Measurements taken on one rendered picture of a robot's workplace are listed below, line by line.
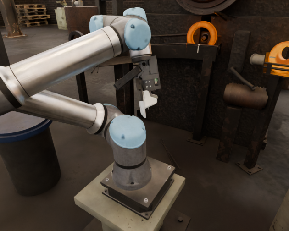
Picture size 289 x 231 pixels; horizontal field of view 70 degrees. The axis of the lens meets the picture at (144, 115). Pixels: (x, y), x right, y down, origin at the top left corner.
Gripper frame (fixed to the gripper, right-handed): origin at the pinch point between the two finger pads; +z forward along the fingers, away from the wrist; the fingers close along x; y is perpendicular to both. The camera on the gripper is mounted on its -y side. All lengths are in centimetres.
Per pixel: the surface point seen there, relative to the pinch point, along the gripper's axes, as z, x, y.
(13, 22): -244, 567, -412
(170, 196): 32.1, -2.5, 4.8
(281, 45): -18, 35, 67
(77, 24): -121, 288, -119
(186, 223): 57, 14, 9
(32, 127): 1, 16, -55
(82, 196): 26.7, -4.9, -27.8
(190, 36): -34, 67, 30
